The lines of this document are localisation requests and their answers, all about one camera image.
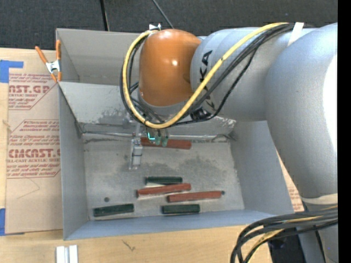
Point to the grey metal bin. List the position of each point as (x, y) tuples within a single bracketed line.
[(109, 160)]

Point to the dark green flat block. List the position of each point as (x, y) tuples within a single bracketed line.
[(164, 180), (181, 209), (113, 210)]

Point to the black cylinder on white bracket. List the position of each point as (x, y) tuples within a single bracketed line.
[(199, 114)]

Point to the red-brown flat block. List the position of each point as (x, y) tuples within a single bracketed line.
[(194, 196), (178, 144), (164, 189)]

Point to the brown cardboard board red print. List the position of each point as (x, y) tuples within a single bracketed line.
[(33, 196)]

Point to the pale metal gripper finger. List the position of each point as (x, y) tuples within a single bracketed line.
[(139, 155), (133, 157)]

